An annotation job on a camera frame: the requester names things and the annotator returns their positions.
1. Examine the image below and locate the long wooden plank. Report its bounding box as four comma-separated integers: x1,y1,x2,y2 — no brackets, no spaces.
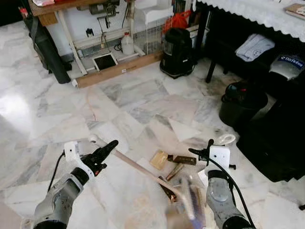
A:
72,51,163,89

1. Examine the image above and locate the brown wood scrap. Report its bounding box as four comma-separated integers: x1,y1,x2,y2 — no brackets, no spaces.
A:
165,163,184,181
158,176,178,202

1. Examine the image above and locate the black table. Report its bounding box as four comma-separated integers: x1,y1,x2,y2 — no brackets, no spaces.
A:
193,0,305,84

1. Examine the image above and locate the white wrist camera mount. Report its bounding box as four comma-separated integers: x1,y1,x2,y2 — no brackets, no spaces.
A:
208,145,232,173
63,141,90,172

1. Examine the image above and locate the black canister vacuum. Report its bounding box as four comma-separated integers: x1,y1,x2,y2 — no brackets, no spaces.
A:
160,27,195,79

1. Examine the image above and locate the book with beige cover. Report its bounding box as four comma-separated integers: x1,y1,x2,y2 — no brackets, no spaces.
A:
285,3,305,21

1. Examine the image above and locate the folded grey cloth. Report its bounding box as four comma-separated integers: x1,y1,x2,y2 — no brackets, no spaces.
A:
235,33,276,62

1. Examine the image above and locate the large black case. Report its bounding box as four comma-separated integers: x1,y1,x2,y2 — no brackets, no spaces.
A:
236,83,305,183

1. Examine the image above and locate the clear plastic bottle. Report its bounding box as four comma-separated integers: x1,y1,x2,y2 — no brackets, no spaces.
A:
121,32,135,56

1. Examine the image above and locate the white framed tablet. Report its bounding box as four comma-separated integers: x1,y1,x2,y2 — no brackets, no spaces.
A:
92,52,119,72

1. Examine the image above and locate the yellow square scrap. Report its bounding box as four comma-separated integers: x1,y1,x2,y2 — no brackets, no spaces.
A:
150,150,169,171

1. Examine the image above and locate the black bin with red mark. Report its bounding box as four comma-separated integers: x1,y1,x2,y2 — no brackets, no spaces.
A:
219,80,269,128

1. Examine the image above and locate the long black bag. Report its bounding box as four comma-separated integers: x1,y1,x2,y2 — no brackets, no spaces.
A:
19,0,72,85

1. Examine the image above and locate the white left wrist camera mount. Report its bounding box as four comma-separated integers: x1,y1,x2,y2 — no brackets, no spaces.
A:
63,141,90,172

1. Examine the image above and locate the wooden workbench with white frame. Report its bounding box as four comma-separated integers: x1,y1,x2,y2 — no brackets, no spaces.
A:
28,0,165,79

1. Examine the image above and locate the broom with wooden stick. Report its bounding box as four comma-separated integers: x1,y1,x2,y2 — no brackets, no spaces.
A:
88,135,198,222

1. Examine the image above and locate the dark brown flat bar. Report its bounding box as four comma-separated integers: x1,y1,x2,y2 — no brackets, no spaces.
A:
167,155,197,166

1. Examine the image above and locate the red plastic bag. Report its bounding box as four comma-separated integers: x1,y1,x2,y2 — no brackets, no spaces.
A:
163,10,192,34

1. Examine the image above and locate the grey bag with blue print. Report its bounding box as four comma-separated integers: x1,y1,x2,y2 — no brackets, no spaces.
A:
268,53,305,82

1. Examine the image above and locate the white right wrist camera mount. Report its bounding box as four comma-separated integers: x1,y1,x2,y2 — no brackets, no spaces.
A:
208,145,232,173

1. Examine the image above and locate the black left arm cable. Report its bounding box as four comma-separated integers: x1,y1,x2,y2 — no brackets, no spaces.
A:
48,152,67,191

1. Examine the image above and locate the white lace tablecloth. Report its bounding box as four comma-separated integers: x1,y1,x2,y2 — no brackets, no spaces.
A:
196,0,305,42

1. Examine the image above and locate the white plastic tray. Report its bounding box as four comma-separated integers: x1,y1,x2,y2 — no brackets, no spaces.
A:
135,0,173,25

